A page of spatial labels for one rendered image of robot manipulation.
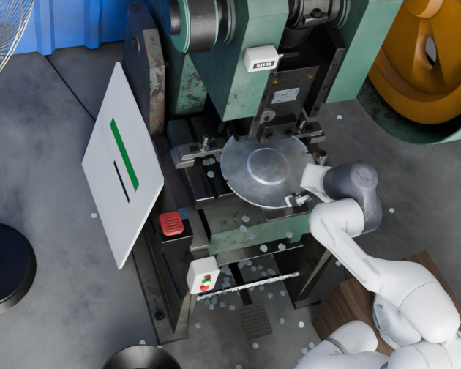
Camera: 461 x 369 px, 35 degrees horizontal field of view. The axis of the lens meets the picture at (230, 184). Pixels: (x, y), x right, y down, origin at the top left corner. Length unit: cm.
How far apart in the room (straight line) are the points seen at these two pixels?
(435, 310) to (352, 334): 35
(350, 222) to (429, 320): 30
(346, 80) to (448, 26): 28
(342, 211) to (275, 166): 48
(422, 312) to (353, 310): 89
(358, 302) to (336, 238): 85
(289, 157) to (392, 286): 69
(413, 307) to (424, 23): 78
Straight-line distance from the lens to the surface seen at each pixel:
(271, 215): 210
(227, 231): 221
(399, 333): 252
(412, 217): 323
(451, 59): 197
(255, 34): 167
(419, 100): 204
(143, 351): 266
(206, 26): 167
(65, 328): 274
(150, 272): 280
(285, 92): 198
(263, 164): 218
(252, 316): 263
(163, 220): 206
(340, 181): 178
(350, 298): 255
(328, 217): 174
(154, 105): 236
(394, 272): 169
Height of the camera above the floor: 255
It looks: 56 degrees down
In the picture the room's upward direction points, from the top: 17 degrees clockwise
